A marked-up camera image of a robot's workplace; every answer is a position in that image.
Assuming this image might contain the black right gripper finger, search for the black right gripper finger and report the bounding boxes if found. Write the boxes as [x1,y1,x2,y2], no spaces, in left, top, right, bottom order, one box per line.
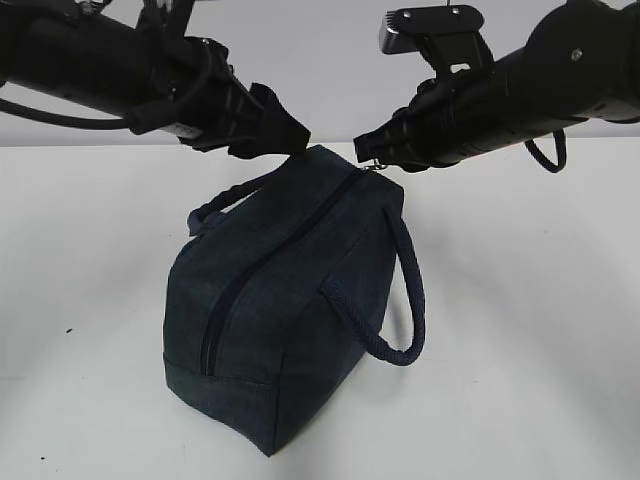
[353,119,415,163]

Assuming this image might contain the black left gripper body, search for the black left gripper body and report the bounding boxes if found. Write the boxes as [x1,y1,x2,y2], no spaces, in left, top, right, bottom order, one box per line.
[127,37,255,150]

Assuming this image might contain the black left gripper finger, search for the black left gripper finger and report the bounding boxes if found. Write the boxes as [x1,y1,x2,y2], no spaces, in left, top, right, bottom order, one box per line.
[228,83,311,160]

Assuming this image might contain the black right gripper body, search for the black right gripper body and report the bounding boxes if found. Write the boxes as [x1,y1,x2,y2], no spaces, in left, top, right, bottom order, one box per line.
[389,74,505,170]

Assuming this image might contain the navy blue lunch bag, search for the navy blue lunch bag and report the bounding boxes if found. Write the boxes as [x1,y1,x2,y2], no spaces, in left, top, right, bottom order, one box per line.
[163,145,426,456]

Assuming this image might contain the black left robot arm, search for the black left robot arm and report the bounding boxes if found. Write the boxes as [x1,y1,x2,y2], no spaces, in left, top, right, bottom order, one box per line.
[1,1,310,159]

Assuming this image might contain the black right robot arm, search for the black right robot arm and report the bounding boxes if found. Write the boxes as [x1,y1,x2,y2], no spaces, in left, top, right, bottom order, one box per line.
[354,1,639,173]

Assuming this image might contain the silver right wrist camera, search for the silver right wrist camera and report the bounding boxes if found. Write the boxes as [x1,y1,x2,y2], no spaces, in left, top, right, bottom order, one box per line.
[378,5,495,81]

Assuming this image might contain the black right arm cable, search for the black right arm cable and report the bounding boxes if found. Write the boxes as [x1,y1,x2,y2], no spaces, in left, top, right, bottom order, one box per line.
[524,128,569,175]

